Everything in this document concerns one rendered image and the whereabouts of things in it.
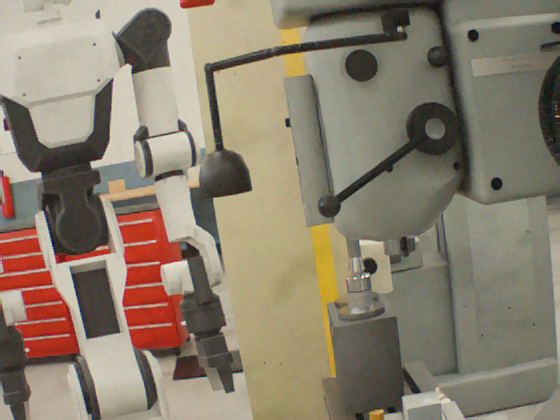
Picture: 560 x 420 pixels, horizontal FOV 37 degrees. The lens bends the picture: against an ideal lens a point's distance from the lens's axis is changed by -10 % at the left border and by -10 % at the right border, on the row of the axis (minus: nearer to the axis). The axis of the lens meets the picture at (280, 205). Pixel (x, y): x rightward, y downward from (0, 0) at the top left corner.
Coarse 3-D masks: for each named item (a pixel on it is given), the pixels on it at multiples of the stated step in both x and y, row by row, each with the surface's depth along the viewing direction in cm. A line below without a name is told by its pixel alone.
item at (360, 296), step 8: (368, 280) 167; (352, 288) 166; (360, 288) 166; (368, 288) 167; (352, 296) 167; (360, 296) 166; (368, 296) 167; (352, 304) 167; (360, 304) 166; (368, 304) 167
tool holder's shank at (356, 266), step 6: (348, 240) 167; (354, 240) 166; (348, 246) 167; (354, 246) 166; (348, 252) 168; (354, 252) 166; (360, 252) 167; (348, 258) 168; (354, 258) 167; (360, 258) 167; (348, 264) 168; (354, 264) 167; (360, 264) 167; (348, 270) 168; (354, 270) 167; (360, 270) 167
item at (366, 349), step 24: (336, 312) 174; (360, 312) 165; (384, 312) 167; (336, 336) 163; (360, 336) 163; (384, 336) 163; (336, 360) 172; (360, 360) 164; (384, 360) 164; (360, 384) 164; (384, 384) 164; (360, 408) 165
